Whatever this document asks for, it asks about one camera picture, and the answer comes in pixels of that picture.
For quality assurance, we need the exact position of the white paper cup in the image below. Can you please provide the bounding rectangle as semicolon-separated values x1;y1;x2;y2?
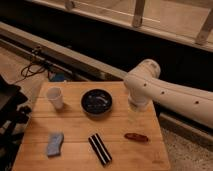
46;87;63;110

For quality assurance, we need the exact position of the blue sponge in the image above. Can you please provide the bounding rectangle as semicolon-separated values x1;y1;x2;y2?
46;132;64;157

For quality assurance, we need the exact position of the black white striped eraser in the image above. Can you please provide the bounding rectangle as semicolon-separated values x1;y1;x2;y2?
88;134;112;167

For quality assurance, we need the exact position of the brown red pocket knife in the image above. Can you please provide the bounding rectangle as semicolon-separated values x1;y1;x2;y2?
124;133;149;142

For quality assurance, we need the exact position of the blue object behind table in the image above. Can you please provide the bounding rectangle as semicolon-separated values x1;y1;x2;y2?
49;74;66;82

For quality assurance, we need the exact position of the black round bowl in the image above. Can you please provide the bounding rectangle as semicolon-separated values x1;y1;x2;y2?
81;89;112;116

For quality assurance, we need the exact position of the black cable on floor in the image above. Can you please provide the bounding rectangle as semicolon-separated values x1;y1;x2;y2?
13;47;54;84

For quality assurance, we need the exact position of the black equipment at left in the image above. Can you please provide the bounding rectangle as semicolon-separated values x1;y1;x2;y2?
0;75;31;171

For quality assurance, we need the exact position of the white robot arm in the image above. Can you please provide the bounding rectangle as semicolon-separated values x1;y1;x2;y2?
123;59;213;129

